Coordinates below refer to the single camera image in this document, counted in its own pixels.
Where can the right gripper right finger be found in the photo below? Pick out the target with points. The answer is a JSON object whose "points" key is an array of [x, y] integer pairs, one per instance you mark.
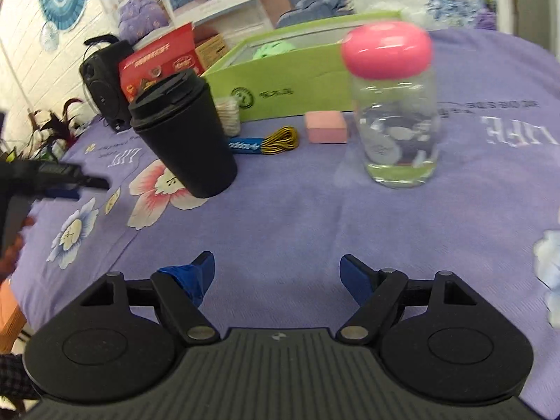
{"points": [[377, 292]]}

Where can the black coffee cup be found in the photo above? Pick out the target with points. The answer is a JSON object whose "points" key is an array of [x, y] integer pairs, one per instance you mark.
{"points": [[177, 119]]}

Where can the dark feather decoration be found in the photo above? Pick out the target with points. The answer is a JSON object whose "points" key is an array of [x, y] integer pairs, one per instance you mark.
{"points": [[51, 135]]}

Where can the purple floral tablecloth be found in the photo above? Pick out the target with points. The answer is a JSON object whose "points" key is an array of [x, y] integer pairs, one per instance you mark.
{"points": [[490, 213]]}

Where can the yellow shoelace bundle blue band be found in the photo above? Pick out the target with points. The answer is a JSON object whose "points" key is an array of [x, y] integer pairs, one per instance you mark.
{"points": [[283, 140]]}

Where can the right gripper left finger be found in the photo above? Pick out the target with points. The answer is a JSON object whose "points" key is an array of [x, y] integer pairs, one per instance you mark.
{"points": [[180, 290]]}

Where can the green towel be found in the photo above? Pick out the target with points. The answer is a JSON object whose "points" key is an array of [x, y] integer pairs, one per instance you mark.
{"points": [[272, 49]]}

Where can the pink sponge block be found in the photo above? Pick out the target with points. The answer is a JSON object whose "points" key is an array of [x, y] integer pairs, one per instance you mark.
{"points": [[326, 127]]}

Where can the green cardboard box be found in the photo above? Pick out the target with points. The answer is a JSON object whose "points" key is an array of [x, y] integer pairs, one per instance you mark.
{"points": [[310, 78]]}

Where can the black speaker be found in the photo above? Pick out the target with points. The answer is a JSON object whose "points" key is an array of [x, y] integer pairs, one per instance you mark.
{"points": [[101, 77]]}

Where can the red cracker box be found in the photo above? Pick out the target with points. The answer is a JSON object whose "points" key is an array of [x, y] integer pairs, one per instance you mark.
{"points": [[170, 54]]}

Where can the glass jar pink lid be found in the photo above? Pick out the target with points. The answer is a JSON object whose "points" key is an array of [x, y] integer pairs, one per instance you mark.
{"points": [[393, 89]]}

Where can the purple bedding poster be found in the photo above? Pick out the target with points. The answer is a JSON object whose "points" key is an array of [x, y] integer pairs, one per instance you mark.
{"points": [[136, 19]]}

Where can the person hand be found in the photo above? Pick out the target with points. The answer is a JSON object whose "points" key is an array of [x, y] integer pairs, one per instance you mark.
{"points": [[10, 257]]}

